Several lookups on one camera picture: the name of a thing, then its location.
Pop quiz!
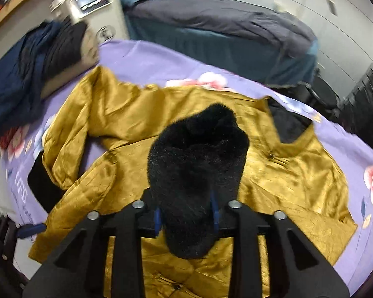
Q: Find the navy blue garment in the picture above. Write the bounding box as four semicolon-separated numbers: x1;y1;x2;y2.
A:
0;18;87;137

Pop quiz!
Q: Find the gold satin jacket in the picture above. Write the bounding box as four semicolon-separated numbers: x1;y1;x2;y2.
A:
27;65;359;298

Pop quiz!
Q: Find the black round stool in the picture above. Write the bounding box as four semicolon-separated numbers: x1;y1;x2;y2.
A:
296;75;339;119

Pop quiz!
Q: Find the black metal rack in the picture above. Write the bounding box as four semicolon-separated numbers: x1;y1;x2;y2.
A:
338;64;373;149

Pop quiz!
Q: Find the teal covered massage bed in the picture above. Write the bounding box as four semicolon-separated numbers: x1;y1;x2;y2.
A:
125;8;318;85

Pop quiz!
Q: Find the purple floral bed sheet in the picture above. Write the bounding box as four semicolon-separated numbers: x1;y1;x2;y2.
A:
2;40;373;293

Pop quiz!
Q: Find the white medical machine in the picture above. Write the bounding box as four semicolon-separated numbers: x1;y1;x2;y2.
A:
51;0;129;44

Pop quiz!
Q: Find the grey blanket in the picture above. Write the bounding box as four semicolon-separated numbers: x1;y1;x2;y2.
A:
127;0;317;58

